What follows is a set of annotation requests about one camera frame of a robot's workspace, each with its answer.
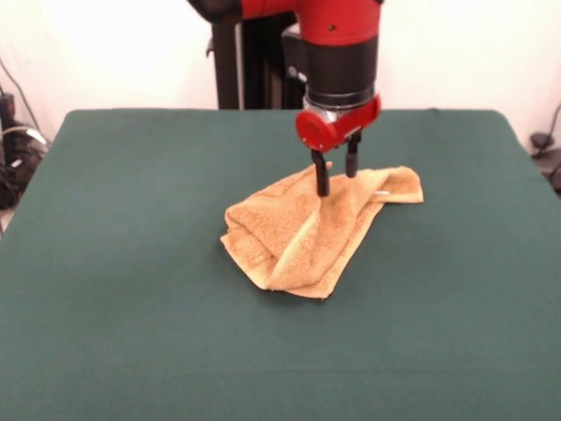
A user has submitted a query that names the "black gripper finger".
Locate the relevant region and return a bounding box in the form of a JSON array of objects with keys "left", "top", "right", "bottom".
[
  {"left": 345, "top": 133, "right": 363, "bottom": 179},
  {"left": 309, "top": 148, "right": 330, "bottom": 197}
]

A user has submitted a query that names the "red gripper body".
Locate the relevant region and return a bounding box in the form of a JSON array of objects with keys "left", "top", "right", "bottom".
[{"left": 295, "top": 94, "right": 382, "bottom": 153}]

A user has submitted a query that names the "orange terry towel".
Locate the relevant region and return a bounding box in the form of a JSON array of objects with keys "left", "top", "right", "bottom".
[{"left": 218, "top": 164, "right": 425, "bottom": 302}]

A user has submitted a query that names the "black round device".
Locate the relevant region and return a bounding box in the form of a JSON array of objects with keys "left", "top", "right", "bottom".
[{"left": 529, "top": 131, "right": 561, "bottom": 192}]

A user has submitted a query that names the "dark green table cloth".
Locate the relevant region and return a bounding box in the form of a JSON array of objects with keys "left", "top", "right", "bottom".
[{"left": 0, "top": 108, "right": 561, "bottom": 421}]

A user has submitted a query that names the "black floor equipment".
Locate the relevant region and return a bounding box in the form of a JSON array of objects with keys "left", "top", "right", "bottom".
[{"left": 0, "top": 89, "right": 49, "bottom": 211}]

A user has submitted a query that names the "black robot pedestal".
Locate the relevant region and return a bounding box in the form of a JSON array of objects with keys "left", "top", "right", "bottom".
[{"left": 203, "top": 19, "right": 310, "bottom": 111}]

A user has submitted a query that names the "white cable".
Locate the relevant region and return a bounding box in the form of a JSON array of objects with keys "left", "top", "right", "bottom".
[{"left": 0, "top": 125, "right": 47, "bottom": 148}]

